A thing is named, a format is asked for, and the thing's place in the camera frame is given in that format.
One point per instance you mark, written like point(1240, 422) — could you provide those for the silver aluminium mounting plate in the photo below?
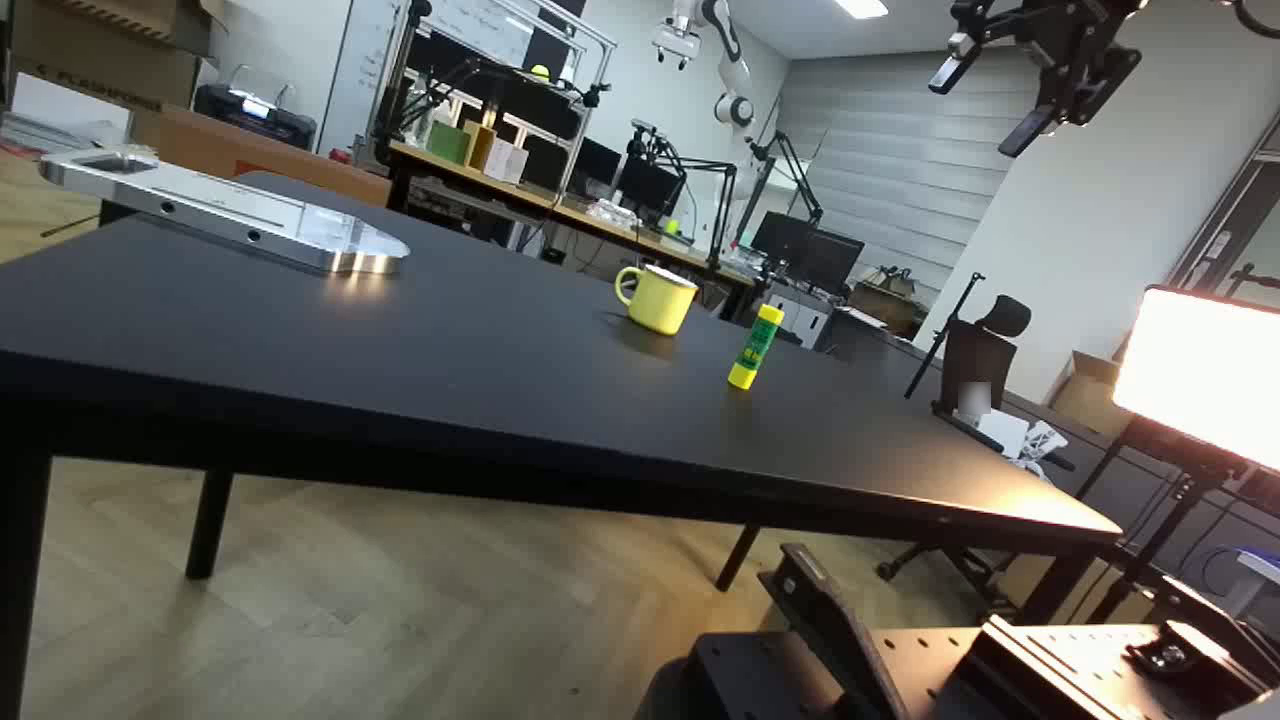
point(224, 204)

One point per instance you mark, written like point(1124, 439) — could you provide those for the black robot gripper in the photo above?
point(1065, 45)

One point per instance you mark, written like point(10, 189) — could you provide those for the small white bottle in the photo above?
point(975, 406)

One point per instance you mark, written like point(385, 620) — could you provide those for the black computer monitor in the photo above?
point(805, 248)

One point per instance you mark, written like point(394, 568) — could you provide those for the grey window blind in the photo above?
point(905, 173)

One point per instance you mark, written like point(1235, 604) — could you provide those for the rectangular ceiling light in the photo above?
point(860, 7)

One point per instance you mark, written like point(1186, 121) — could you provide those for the brown cardboard box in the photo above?
point(114, 45)

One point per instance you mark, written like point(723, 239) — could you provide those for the black light stand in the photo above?
point(1154, 527)

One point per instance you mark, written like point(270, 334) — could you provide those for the bright white light panel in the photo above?
point(1200, 373)

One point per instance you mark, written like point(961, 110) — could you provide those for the yellow green glue stick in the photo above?
point(754, 344)

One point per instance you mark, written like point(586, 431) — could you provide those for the black metal shelf rack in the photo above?
point(501, 92)

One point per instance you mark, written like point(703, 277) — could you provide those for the black office chair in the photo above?
point(985, 360)

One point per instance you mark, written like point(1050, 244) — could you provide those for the black printer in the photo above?
point(254, 116)

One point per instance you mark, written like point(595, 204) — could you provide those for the long wooden workbench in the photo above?
point(562, 211)

